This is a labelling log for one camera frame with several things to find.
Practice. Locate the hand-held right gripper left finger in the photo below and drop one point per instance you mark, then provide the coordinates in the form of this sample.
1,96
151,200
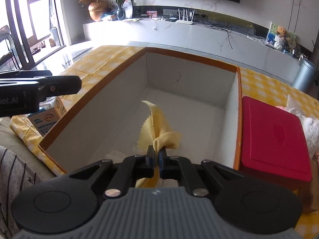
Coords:
150,163

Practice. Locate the blue snack bags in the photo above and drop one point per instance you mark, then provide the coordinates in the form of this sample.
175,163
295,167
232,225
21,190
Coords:
108,17

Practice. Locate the pink knitted item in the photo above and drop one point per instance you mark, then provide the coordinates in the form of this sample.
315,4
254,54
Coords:
280,107

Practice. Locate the blue and white carton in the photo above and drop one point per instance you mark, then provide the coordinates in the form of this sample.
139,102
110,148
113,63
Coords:
47,119

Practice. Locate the grey metal trash can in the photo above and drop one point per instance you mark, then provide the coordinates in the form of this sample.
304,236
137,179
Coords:
304,76

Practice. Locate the yellow checkered tablecloth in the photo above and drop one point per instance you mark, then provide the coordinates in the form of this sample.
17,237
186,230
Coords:
107,59

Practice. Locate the small photo card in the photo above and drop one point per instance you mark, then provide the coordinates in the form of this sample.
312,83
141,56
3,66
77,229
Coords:
152,14

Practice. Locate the paper sheet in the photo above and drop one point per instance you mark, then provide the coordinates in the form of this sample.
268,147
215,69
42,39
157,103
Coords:
132,19

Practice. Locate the teddy bear in white pot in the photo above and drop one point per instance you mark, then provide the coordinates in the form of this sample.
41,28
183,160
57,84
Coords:
281,38

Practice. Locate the orange acorn-shaped vase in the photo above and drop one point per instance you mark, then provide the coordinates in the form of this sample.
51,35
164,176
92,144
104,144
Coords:
97,12

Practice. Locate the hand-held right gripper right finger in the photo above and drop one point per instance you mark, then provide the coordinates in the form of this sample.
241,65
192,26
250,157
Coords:
162,160

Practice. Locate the white router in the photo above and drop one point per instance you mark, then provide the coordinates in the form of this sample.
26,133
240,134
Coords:
185,21

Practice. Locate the small black box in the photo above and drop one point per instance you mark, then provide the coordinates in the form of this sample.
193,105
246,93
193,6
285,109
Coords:
171,19

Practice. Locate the yellow cloth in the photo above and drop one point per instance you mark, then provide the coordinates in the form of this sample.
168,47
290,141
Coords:
159,127

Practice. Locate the beige sofa cushion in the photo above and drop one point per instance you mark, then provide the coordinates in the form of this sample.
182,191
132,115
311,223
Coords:
15,134

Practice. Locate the grey striped cloth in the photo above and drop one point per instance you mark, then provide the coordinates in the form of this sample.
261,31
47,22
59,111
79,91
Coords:
17,186

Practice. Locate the green plant in glass vase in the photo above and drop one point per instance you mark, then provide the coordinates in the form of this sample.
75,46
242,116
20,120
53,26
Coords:
120,5

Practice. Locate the grey stone slab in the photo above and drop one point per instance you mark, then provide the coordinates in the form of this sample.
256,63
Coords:
55,36

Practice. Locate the orange-rimmed cardboard box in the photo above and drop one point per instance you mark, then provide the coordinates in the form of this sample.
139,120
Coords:
187,87

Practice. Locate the white marble tv console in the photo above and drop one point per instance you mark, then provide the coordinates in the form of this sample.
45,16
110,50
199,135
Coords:
189,39

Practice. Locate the white mesh cloth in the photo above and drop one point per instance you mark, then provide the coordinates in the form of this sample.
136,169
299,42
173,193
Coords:
294,103

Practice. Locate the dark window frame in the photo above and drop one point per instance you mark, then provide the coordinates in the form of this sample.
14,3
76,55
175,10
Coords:
21,17

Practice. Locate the red lid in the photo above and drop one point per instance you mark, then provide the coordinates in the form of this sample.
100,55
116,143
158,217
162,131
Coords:
269,139

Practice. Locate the cream terry towel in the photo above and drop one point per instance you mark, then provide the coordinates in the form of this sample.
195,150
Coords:
310,132

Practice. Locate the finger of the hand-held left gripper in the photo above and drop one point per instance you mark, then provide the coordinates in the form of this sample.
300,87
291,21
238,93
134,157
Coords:
64,86

